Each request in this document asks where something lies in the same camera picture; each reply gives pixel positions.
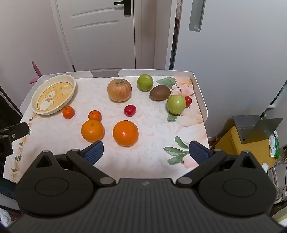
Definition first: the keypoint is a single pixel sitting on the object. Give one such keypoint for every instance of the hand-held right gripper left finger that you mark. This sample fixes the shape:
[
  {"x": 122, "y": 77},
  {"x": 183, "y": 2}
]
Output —
[{"x": 95, "y": 151}]

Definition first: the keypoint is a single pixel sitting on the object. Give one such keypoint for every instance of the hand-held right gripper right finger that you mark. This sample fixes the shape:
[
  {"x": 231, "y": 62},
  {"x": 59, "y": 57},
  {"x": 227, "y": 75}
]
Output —
[{"x": 198, "y": 152}]

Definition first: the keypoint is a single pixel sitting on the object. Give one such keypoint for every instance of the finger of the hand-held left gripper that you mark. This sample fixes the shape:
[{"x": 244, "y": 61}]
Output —
[
  {"x": 5, "y": 147},
  {"x": 15, "y": 132}
]

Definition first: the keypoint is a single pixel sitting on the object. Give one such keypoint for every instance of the large orange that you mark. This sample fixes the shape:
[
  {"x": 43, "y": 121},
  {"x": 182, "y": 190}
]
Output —
[
  {"x": 92, "y": 131},
  {"x": 125, "y": 133}
]

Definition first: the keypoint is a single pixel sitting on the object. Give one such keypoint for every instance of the cream bowl with yellow cartoon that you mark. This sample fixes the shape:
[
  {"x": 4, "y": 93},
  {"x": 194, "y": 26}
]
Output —
[{"x": 53, "y": 96}]

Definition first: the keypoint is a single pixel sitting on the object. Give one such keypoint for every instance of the green round fruit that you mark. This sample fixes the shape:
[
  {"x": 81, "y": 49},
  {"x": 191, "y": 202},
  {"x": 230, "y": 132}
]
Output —
[
  {"x": 176, "y": 104},
  {"x": 145, "y": 83}
]

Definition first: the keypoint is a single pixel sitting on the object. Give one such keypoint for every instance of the small red fruit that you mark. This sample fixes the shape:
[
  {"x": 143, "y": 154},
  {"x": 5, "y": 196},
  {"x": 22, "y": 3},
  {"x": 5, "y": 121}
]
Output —
[
  {"x": 129, "y": 110},
  {"x": 189, "y": 101}
]

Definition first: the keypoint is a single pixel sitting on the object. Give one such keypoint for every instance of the yellowish red apple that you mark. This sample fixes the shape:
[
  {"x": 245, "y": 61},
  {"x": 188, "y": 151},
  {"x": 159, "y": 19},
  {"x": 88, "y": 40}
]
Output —
[{"x": 119, "y": 90}]

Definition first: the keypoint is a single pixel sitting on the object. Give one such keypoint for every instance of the yellow box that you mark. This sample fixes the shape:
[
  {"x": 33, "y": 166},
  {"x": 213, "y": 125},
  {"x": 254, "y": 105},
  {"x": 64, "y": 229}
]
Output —
[{"x": 228, "y": 143}]

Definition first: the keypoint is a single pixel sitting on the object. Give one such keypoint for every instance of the small tangerine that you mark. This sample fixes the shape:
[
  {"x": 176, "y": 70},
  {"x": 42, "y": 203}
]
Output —
[
  {"x": 68, "y": 112},
  {"x": 94, "y": 116}
]

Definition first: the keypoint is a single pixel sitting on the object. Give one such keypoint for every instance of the floral tablecloth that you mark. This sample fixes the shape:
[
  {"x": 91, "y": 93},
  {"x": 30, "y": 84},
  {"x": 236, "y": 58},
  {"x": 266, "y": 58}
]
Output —
[{"x": 148, "y": 132}]

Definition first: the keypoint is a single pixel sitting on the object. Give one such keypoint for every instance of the white tray table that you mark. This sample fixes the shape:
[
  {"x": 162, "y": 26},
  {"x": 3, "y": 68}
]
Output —
[{"x": 201, "y": 89}]

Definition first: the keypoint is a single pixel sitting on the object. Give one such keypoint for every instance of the grey laptop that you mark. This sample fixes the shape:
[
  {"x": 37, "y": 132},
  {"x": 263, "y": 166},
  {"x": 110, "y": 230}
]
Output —
[{"x": 257, "y": 128}]

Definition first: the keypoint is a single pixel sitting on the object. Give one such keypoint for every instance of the brown kiwi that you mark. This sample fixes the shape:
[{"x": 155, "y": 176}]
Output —
[{"x": 159, "y": 93}]

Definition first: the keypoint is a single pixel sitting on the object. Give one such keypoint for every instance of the green white wipes packet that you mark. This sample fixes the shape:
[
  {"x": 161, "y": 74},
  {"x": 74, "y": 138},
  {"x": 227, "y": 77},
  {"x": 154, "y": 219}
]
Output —
[{"x": 275, "y": 145}]

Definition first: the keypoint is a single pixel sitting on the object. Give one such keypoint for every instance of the white cabinet door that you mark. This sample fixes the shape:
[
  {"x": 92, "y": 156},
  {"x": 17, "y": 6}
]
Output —
[{"x": 235, "y": 56}]

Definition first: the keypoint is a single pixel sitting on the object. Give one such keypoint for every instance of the white panel door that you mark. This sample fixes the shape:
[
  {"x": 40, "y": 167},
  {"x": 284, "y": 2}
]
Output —
[{"x": 101, "y": 44}]

